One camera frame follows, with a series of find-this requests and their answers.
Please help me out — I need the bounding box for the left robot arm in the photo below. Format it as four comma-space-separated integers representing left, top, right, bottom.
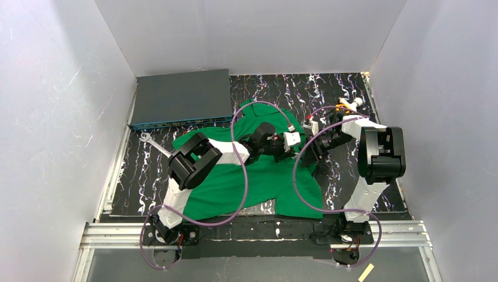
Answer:
140, 122, 301, 244

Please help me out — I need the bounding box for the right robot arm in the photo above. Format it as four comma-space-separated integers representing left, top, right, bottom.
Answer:
301, 113, 406, 223

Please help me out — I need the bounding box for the green polo shirt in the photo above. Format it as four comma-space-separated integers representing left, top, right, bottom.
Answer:
183, 99, 322, 220

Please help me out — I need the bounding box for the orange white toy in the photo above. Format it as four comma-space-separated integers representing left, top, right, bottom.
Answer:
337, 98, 364, 113

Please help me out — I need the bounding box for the silver wrench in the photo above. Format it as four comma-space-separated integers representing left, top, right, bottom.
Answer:
139, 132, 171, 157

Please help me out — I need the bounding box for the yellow tape strip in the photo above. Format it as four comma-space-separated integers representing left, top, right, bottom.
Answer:
358, 263, 375, 282

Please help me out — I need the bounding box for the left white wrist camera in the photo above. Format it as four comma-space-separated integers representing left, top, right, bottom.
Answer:
282, 125, 301, 153

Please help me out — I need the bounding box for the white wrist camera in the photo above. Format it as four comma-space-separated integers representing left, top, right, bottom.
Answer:
282, 125, 301, 153
302, 115, 319, 136

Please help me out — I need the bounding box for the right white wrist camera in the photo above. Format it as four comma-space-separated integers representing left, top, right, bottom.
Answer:
302, 115, 319, 136

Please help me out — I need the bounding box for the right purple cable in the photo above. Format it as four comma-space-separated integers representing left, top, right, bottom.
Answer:
291, 105, 383, 269

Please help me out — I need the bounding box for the purple cable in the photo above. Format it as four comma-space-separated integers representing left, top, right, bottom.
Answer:
291, 105, 383, 269
138, 101, 295, 271

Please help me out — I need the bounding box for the grey network switch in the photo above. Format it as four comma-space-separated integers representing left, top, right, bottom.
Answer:
129, 69, 233, 130

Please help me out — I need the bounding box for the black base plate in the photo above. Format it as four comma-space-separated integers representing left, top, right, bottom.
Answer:
142, 215, 375, 259

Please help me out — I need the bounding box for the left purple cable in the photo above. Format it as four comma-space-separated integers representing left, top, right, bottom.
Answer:
138, 101, 295, 271

